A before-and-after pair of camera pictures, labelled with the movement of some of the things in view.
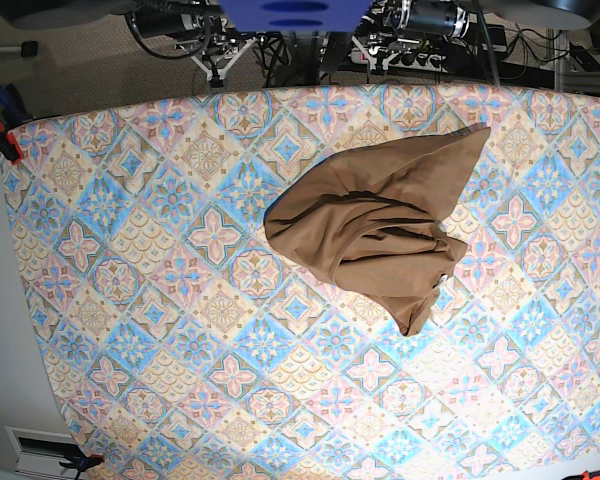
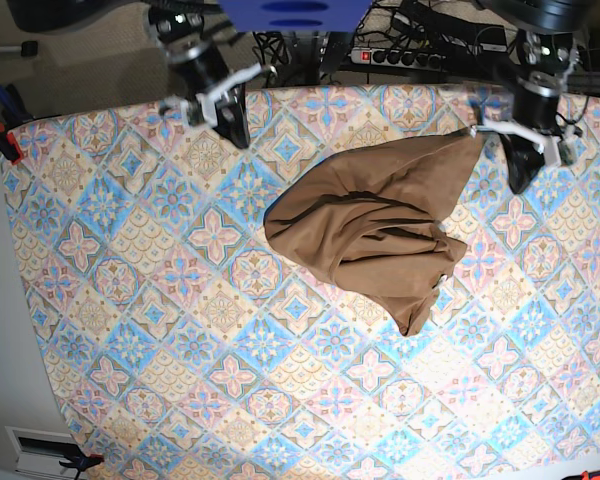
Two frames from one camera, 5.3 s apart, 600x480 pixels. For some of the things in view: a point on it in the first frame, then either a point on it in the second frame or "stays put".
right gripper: (379, 44) → (536, 118)
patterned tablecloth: (190, 345) stays put
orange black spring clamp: (84, 462) stays put
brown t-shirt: (368, 218) stays put
